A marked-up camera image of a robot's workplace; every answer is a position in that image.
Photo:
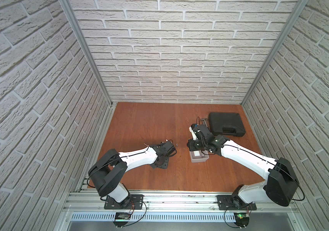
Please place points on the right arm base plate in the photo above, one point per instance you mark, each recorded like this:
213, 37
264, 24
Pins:
229, 202

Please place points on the right controller board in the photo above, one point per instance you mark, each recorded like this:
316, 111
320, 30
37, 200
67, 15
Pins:
241, 220

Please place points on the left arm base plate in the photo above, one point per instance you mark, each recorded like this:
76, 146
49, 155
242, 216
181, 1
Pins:
133, 201

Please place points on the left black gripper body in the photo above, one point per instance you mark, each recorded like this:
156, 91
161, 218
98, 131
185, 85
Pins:
162, 161

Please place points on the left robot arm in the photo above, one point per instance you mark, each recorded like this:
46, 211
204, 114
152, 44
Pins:
106, 174

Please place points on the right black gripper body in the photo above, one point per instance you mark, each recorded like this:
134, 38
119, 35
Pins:
196, 145

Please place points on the translucent plastic storage box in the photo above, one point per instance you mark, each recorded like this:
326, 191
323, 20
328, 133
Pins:
198, 157

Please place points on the left controller board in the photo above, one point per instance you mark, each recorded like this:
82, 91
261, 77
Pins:
121, 219

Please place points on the black plastic tool case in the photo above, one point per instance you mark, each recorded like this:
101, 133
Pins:
226, 124

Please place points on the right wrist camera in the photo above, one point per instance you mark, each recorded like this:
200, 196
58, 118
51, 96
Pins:
194, 129

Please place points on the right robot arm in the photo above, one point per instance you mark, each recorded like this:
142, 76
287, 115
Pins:
279, 183

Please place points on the controller board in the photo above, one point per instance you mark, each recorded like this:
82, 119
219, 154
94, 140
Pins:
241, 220
121, 219

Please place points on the aluminium rail frame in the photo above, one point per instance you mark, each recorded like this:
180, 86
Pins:
166, 206

